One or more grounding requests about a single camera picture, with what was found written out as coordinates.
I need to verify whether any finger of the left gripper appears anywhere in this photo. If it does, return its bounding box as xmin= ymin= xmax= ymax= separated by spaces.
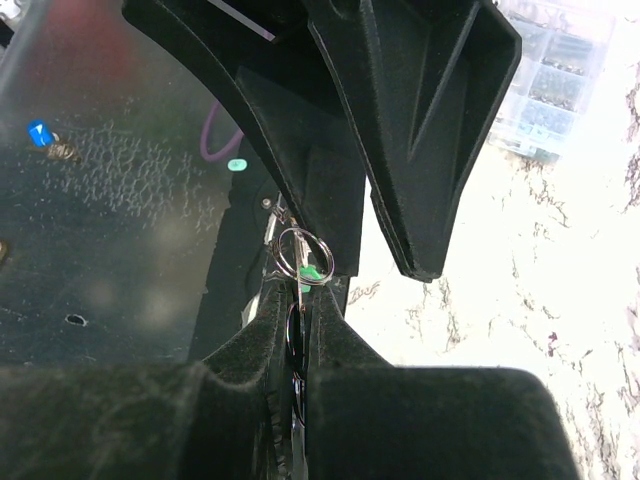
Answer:
xmin=122 ymin=1 xmax=365 ymax=277
xmin=305 ymin=1 xmax=522 ymax=282

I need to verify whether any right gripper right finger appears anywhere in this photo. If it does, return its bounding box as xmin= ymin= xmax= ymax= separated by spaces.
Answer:
xmin=305 ymin=287 xmax=578 ymax=479

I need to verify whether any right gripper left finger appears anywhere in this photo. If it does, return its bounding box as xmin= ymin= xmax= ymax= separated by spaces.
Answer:
xmin=1 ymin=281 xmax=292 ymax=479

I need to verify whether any green tag key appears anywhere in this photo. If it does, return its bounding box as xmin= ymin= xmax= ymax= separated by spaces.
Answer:
xmin=299 ymin=264 xmax=324 ymax=287

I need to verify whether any steel split ring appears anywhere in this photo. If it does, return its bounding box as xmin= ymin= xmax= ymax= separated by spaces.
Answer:
xmin=272 ymin=227 xmax=336 ymax=289

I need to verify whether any blue tag key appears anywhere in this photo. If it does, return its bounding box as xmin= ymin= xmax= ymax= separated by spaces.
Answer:
xmin=26 ymin=120 xmax=81 ymax=162

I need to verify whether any clear plastic parts box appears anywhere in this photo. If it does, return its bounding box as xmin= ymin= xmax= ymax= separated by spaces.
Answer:
xmin=487 ymin=1 xmax=616 ymax=162

